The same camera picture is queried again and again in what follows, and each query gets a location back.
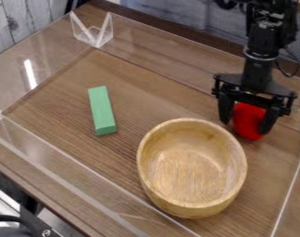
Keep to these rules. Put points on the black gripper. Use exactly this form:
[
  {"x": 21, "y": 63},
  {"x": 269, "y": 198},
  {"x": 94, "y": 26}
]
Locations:
[{"x": 274, "y": 98}]

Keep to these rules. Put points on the red felt fruit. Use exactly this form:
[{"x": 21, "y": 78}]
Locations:
[{"x": 246, "y": 119}]

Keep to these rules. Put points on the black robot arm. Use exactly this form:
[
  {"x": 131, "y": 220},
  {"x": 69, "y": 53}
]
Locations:
[{"x": 270, "y": 30}]

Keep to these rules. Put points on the wooden bowl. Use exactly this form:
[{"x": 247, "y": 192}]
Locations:
[{"x": 191, "y": 167}]

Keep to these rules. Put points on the clear acrylic tray walls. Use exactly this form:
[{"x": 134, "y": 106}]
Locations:
[{"x": 82, "y": 174}]

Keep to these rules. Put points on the green rectangular block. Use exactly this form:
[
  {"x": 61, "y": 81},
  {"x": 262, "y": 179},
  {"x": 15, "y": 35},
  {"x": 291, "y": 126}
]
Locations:
[{"x": 102, "y": 114}]

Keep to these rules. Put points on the black metal bracket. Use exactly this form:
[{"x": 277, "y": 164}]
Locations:
[{"x": 37, "y": 227}]

